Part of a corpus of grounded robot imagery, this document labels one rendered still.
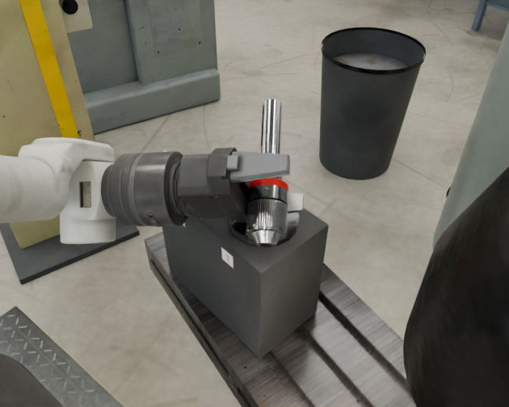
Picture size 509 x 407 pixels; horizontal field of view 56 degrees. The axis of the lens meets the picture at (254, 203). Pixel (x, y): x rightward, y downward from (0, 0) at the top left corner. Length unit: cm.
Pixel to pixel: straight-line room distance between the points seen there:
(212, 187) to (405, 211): 195
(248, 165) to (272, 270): 14
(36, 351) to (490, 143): 133
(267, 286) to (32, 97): 150
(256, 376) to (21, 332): 94
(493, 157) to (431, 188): 234
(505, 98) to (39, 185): 41
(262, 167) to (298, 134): 235
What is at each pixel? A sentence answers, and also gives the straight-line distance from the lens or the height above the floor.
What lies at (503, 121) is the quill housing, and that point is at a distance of 24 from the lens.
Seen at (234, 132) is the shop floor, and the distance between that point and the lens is 284.
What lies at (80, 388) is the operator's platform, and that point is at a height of 40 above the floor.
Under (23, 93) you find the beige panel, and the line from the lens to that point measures 193.
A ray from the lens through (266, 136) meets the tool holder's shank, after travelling 59.
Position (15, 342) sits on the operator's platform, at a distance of 150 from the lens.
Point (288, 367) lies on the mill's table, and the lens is 70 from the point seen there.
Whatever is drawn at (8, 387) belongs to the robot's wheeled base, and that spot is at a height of 57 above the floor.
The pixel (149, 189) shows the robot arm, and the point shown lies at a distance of 54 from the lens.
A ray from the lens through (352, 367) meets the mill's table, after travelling 71.
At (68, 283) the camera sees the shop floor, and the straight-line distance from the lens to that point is 213.
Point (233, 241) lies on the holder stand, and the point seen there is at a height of 112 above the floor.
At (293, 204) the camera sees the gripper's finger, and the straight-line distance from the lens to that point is 58.
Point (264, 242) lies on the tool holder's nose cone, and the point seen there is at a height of 116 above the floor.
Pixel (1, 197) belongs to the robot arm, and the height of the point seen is 127.
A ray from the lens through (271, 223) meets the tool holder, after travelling 53.
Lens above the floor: 154
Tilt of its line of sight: 41 degrees down
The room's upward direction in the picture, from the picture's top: straight up
